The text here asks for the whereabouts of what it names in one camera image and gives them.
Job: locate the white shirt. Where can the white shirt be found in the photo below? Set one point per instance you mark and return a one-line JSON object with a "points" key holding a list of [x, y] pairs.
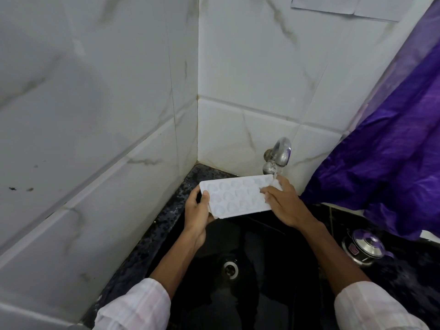
{"points": [[374, 309]]}

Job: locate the steel tap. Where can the steel tap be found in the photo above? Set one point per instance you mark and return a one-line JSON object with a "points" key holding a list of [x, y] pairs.
{"points": [[280, 154]]}

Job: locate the steel pot with purple lid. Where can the steel pot with purple lid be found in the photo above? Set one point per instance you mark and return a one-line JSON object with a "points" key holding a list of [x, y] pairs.
{"points": [[364, 249]]}

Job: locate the white ice tray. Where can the white ice tray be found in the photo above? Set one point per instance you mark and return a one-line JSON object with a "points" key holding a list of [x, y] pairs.
{"points": [[237, 197]]}

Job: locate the black sink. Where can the black sink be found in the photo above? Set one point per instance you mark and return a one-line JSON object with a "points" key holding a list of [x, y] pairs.
{"points": [[257, 288]]}

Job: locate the person's right hand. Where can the person's right hand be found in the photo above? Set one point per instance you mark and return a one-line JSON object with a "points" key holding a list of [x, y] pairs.
{"points": [[288, 206]]}

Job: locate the person's left forearm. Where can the person's left forearm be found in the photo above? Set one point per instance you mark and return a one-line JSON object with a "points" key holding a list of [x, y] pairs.
{"points": [[177, 264]]}

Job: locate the person's left hand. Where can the person's left hand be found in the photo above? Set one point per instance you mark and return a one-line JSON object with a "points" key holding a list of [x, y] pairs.
{"points": [[196, 216]]}

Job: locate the purple curtain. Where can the purple curtain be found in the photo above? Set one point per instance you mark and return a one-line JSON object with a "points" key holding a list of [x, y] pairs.
{"points": [[388, 151]]}

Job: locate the person's right forearm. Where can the person's right forearm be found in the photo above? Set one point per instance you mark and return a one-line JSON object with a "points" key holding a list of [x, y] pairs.
{"points": [[333, 257]]}

